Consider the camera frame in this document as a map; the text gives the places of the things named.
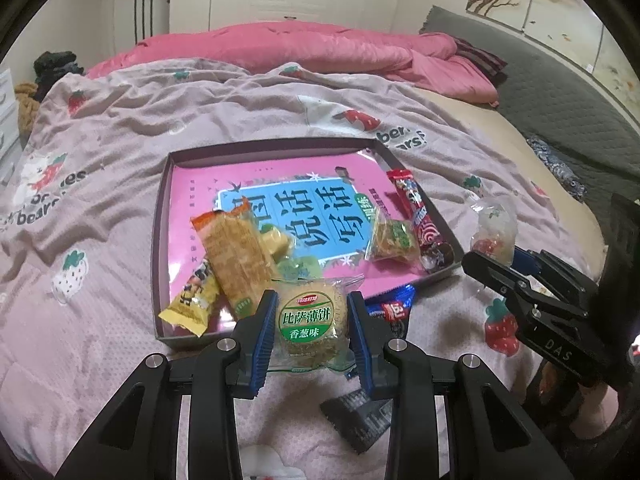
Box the small clear cookie packet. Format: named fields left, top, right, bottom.
left=365, top=207, right=421, bottom=266

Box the brown plush toy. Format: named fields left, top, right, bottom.
left=14, top=82, right=43, bottom=141

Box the clear plastic pastry packet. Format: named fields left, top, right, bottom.
left=470, top=197, right=518, bottom=268

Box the pink and blue book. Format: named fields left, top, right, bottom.
left=170, top=152, right=451, bottom=331

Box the sliding door with tree mural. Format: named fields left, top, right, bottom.
left=465, top=0, right=640, bottom=121

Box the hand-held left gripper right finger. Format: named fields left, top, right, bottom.
left=347, top=291, right=566, bottom=480

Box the blue snack packet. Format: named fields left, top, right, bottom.
left=365, top=284, right=417, bottom=341

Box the round biscuit packet green label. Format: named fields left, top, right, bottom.
left=267, top=275, right=366, bottom=373

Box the pink strawberry print blanket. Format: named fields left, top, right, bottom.
left=0, top=57, right=601, bottom=480

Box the grey quilted mat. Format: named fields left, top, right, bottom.
left=420, top=5, right=640, bottom=201

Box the black snack packet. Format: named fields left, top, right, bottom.
left=320, top=387, right=393, bottom=456

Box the pink duvet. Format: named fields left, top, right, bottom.
left=85, top=22, right=501, bottom=108

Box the yellow snack packet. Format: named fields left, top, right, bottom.
left=159, top=265, right=221, bottom=337

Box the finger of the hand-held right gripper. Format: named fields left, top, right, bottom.
left=512, top=247, right=598, bottom=307
left=461, top=251, right=547, bottom=322

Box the beige bed sheet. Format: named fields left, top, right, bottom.
left=415, top=87, right=611, bottom=261

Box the red snack packet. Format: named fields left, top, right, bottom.
left=387, top=169, right=458, bottom=272

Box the blue patterned cloth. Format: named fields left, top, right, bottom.
left=525, top=135, right=588, bottom=203

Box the black cloth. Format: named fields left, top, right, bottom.
left=32, top=51, right=83, bottom=91

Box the pale green cake packet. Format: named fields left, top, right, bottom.
left=257, top=222, right=321, bottom=281

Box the person's right forearm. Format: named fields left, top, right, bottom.
left=570, top=380, right=640, bottom=443

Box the dark striped cloth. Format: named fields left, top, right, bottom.
left=452, top=37, right=508, bottom=86

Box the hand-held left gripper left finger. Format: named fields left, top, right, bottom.
left=55, top=290, right=280, bottom=480

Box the dark shallow cardboard box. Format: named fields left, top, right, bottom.
left=151, top=140, right=466, bottom=352

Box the long orange cracker packet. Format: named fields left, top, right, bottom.
left=191, top=210, right=273, bottom=321

